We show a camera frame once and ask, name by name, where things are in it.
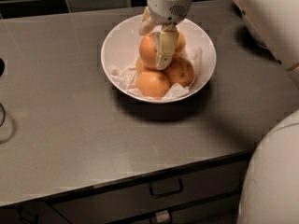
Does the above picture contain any black drawer handle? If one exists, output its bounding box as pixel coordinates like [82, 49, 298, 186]
[17, 205, 39, 224]
[149, 177, 184, 198]

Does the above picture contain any black drawer handle middle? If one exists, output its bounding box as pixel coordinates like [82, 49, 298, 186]
[149, 177, 184, 198]

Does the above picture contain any black drawer handle left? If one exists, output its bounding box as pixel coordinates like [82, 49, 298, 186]
[17, 205, 39, 224]

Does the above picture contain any lower drawer handle label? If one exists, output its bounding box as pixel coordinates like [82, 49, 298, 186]
[149, 210, 173, 224]

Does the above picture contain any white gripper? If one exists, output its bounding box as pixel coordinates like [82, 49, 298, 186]
[138, 0, 192, 70]

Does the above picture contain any white paper lining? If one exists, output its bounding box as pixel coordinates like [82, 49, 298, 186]
[103, 45, 208, 104]

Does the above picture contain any dark drawer front middle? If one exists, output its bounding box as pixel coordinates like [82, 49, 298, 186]
[54, 161, 247, 224]

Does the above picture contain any white bowl with oranges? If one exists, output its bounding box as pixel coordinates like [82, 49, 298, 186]
[100, 13, 217, 105]

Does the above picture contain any black ring at left edge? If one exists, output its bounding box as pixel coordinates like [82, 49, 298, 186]
[0, 102, 7, 128]

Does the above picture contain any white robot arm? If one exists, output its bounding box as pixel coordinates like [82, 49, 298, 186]
[142, 0, 299, 224]

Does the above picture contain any hidden left orange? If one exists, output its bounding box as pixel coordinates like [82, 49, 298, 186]
[135, 57, 149, 75]

